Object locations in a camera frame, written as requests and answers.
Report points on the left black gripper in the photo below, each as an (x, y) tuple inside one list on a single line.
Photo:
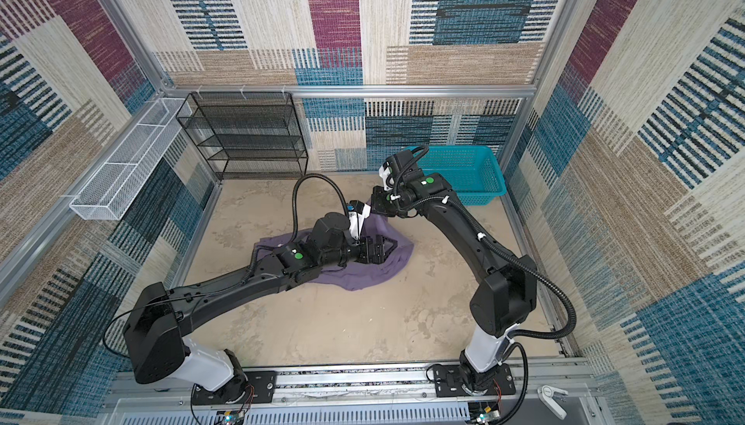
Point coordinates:
[(377, 256)]

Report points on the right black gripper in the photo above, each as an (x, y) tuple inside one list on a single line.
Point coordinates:
[(376, 204)]

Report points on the purple trousers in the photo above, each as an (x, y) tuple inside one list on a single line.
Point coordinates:
[(304, 264)]

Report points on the teal plastic basket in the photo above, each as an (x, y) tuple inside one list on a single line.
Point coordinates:
[(471, 173)]

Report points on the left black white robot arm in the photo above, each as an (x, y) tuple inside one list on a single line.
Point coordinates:
[(157, 332)]

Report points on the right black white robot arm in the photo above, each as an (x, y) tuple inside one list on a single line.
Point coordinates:
[(507, 286)]

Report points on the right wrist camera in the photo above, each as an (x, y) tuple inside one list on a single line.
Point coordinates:
[(397, 167)]

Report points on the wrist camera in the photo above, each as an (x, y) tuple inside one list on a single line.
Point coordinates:
[(397, 167), (339, 230)]

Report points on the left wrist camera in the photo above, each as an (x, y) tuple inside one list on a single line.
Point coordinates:
[(339, 230)]

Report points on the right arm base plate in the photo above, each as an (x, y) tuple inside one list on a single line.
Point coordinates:
[(458, 381)]

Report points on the aluminium mounting rail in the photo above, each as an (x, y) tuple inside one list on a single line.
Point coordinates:
[(387, 393)]

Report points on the black wire mesh shelf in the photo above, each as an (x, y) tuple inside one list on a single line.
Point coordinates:
[(246, 135)]

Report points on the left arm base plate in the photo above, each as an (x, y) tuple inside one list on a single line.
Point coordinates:
[(256, 387)]

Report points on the white handle tool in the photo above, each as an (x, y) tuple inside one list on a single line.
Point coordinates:
[(548, 396)]

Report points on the white wire mesh tray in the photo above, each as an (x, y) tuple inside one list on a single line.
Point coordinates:
[(114, 186)]

